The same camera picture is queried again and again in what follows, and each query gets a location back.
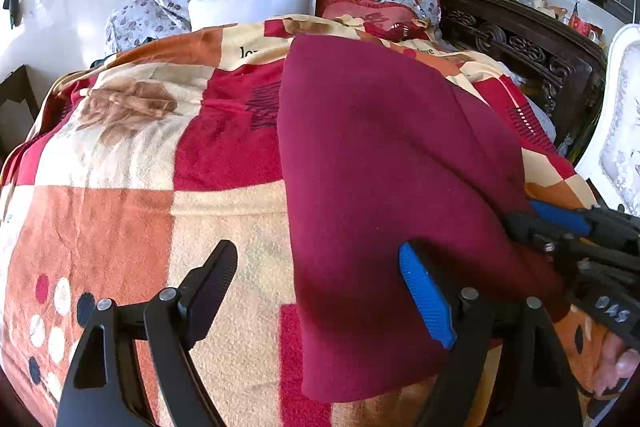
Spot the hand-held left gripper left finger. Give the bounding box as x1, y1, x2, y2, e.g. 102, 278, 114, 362
56, 239, 239, 427

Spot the carved dark wooden bed frame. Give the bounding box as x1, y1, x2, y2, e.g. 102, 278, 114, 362
422, 0, 608, 158

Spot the maroon fleece garment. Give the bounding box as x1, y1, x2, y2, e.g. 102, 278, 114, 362
276, 34, 568, 403

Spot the white embroidered chair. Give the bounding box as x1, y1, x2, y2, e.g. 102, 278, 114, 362
572, 24, 640, 212

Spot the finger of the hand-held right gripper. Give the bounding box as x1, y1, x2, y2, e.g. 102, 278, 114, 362
527, 199, 640, 244
504, 211, 640, 265

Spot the dark wooden furniture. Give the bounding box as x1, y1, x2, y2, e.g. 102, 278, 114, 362
0, 64, 43, 158

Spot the white pillow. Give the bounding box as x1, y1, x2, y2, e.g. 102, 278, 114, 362
187, 0, 318, 28

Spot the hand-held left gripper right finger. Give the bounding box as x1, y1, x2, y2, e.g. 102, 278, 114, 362
398, 241, 583, 427

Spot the red ruffled pillow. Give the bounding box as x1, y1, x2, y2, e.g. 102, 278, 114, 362
316, 0, 438, 42

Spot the red orange patchwork blanket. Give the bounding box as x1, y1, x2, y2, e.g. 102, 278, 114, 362
0, 14, 626, 427

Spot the person's right hand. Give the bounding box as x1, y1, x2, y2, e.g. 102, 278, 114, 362
592, 336, 640, 400

